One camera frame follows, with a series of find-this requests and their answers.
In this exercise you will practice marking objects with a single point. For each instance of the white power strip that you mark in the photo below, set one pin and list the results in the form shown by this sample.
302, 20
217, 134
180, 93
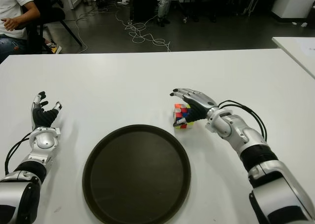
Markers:
123, 2

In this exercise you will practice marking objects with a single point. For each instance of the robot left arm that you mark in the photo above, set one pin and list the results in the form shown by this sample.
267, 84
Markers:
43, 141

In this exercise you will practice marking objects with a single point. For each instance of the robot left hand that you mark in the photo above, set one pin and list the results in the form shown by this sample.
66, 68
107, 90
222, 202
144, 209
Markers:
44, 117

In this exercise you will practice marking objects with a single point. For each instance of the seated person white shirt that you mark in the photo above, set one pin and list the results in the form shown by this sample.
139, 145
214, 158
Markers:
12, 2

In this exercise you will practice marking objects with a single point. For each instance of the white scrap on floor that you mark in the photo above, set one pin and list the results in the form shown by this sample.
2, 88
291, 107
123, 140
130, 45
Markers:
304, 24

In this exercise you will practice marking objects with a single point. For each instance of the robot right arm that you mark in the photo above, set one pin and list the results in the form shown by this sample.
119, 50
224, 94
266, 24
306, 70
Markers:
246, 135

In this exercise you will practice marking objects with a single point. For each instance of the multicoloured Rubik's cube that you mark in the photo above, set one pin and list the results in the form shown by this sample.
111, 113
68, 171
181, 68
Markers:
180, 112

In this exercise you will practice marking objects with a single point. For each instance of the white pedestal block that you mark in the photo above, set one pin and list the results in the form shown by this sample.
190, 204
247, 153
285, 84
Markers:
292, 2

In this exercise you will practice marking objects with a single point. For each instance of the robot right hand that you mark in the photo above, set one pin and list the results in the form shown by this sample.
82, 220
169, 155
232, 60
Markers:
197, 105

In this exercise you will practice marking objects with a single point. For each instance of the black office chair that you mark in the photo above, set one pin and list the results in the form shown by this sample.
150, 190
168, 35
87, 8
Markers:
51, 12

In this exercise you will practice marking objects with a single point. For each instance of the dark brown round plate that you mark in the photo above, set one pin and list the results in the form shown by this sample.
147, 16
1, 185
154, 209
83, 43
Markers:
136, 174

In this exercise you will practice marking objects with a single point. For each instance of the white side table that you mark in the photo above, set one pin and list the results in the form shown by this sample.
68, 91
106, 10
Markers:
294, 48

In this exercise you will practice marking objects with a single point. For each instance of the black cabinet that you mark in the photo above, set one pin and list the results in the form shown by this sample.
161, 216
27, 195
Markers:
145, 2

